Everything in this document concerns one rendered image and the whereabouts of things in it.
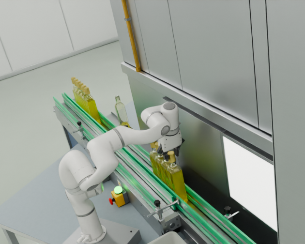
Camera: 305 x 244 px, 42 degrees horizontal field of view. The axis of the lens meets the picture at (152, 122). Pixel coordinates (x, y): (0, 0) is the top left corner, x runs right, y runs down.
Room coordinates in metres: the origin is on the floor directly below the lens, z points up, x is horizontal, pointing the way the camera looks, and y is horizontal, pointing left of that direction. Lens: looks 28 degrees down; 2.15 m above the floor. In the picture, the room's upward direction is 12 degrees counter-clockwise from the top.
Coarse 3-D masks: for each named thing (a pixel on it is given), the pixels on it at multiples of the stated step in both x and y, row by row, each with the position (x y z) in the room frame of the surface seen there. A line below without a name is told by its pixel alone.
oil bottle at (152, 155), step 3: (150, 153) 1.71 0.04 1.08; (153, 153) 1.69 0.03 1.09; (156, 153) 1.69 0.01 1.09; (150, 156) 1.71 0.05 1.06; (153, 156) 1.68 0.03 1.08; (150, 159) 1.72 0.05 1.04; (153, 159) 1.68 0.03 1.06; (153, 162) 1.68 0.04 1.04; (153, 165) 1.69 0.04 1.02; (153, 168) 1.70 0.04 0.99; (153, 171) 1.71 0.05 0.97; (156, 171) 1.68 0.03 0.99; (156, 174) 1.68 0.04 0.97
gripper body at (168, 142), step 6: (180, 132) 1.51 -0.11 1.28; (162, 138) 1.49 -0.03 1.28; (168, 138) 1.49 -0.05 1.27; (174, 138) 1.50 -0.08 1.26; (180, 138) 1.52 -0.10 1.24; (162, 144) 1.49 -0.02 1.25; (168, 144) 1.50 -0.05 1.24; (174, 144) 1.51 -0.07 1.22; (180, 144) 1.53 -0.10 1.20; (168, 150) 1.51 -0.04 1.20
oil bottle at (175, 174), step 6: (168, 168) 1.54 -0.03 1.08; (174, 168) 1.53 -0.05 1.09; (180, 168) 1.53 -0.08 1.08; (168, 174) 1.55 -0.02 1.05; (174, 174) 1.52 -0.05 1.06; (180, 174) 1.53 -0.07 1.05; (174, 180) 1.51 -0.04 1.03; (180, 180) 1.53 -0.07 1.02; (174, 186) 1.52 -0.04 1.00; (180, 186) 1.52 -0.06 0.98; (180, 192) 1.52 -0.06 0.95; (186, 198) 1.53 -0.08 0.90
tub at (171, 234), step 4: (168, 232) 1.39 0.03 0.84; (172, 232) 1.39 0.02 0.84; (160, 236) 1.38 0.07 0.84; (164, 236) 1.38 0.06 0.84; (168, 236) 1.38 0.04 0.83; (172, 236) 1.39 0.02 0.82; (176, 236) 1.36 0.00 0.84; (156, 240) 1.36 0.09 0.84; (160, 240) 1.37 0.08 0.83; (164, 240) 1.37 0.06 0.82; (168, 240) 1.38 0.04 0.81; (172, 240) 1.38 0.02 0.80; (176, 240) 1.36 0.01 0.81; (180, 240) 1.33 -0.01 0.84
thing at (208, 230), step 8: (104, 128) 2.31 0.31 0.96; (128, 152) 1.96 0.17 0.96; (136, 160) 1.87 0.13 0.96; (144, 168) 1.78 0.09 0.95; (152, 176) 1.70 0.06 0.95; (184, 208) 1.43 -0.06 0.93; (192, 216) 1.38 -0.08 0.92; (200, 216) 1.31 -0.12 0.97; (200, 224) 1.32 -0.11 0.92; (208, 224) 1.26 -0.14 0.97; (208, 232) 1.27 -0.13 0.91; (216, 232) 1.20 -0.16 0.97; (216, 240) 1.21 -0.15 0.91; (224, 240) 1.15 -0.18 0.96
